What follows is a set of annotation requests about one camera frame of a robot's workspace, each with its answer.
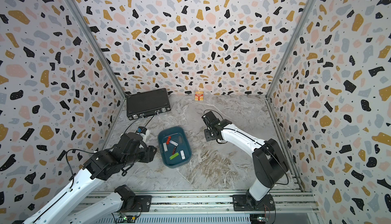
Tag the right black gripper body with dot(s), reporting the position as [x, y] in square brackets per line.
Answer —
[207, 134]

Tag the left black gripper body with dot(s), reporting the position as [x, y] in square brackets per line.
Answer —
[144, 155]

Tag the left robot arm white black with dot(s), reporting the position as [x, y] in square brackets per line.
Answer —
[95, 171]

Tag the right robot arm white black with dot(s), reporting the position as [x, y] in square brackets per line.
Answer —
[270, 164]

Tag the small red yellow box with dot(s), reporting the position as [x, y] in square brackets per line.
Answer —
[199, 96]

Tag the teal plastic storage box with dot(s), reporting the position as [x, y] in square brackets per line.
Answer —
[177, 135]

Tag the black briefcase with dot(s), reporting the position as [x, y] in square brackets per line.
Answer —
[147, 104]

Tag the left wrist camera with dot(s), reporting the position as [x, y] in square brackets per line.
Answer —
[143, 131]

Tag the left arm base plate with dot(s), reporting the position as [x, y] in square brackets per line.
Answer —
[138, 203]

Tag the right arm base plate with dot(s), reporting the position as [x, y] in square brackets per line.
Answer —
[245, 202]

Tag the aluminium rail frame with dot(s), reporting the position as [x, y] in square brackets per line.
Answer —
[216, 207]

